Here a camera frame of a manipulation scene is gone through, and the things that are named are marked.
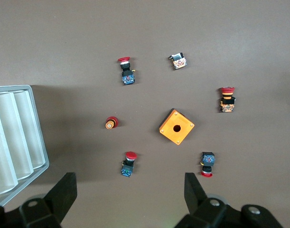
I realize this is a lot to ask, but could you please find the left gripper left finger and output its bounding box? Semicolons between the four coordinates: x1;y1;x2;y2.
0;172;78;228

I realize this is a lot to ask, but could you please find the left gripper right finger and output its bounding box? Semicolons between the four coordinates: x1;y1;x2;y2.
174;172;284;228

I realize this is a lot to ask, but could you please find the grey grooved tray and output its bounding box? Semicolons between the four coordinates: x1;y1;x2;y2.
0;85;50;207

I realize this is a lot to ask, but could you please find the red yellow emergency stop head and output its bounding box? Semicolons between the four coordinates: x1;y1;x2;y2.
105;116;119;130

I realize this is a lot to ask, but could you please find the red emergency stop orange block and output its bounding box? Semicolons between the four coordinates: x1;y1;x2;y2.
218;86;237;114

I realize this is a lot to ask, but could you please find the orange contact block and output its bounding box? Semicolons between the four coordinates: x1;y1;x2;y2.
168;52;187;70

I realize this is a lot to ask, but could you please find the brown paper table cover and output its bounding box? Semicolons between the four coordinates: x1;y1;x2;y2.
0;0;290;228

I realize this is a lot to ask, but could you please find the orange button enclosure box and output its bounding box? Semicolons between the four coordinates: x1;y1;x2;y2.
159;108;196;146

